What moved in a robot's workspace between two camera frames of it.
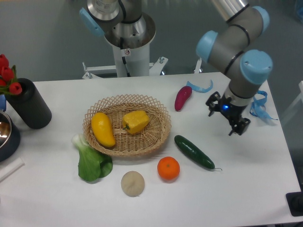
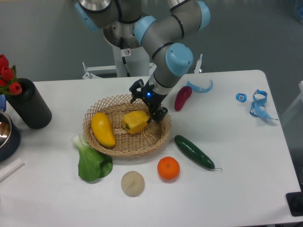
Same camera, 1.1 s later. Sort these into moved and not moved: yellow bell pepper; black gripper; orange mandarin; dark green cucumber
Moved: black gripper
Not moved: dark green cucumber; orange mandarin; yellow bell pepper
